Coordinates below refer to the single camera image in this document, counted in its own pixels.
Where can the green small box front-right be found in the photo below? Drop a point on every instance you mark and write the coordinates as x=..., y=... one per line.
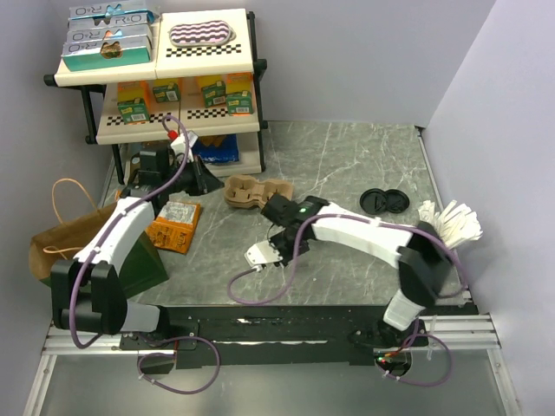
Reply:
x=239, y=103

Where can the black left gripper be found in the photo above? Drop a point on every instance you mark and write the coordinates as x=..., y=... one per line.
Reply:
x=205, y=180

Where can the cream three-tier shelf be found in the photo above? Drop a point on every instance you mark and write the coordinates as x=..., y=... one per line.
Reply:
x=98, y=90

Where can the striped purple cloth pad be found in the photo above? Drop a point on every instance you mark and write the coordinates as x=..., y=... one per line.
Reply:
x=211, y=33

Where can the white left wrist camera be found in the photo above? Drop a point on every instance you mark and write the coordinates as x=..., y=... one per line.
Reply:
x=182, y=142

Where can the black plastic cup lid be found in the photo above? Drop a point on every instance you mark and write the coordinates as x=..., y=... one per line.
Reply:
x=397, y=201

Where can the blue chip bag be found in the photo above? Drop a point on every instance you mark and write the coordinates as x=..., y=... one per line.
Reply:
x=217, y=149

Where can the brown cardboard cup carrier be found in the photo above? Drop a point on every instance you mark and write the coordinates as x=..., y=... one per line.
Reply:
x=246, y=192

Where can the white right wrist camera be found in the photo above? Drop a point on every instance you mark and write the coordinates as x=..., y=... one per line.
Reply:
x=262, y=254

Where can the brown paper bag with handles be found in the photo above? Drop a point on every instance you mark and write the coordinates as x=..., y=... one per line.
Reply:
x=142, y=270

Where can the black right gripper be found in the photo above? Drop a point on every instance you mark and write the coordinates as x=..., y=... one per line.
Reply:
x=274, y=241

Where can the green small box centre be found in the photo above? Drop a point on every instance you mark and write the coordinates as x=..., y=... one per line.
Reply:
x=166, y=92

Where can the orange snack bag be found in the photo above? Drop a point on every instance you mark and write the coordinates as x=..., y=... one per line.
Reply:
x=174, y=227

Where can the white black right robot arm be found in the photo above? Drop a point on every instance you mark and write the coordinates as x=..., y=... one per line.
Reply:
x=423, y=266

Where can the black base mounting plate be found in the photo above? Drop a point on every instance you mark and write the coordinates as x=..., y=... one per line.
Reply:
x=268, y=335

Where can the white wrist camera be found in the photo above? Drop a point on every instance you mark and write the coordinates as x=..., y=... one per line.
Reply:
x=262, y=254
x=182, y=142

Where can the teal tissue box front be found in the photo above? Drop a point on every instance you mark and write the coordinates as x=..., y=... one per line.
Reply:
x=80, y=56

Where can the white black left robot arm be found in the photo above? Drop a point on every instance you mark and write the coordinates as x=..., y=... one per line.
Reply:
x=86, y=291

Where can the green small box right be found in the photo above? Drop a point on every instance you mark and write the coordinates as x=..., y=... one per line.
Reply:
x=214, y=94

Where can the grey cup of straws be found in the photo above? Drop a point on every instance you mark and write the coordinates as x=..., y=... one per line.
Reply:
x=455, y=225

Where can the green small box left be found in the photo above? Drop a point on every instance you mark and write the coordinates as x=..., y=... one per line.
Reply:
x=134, y=111

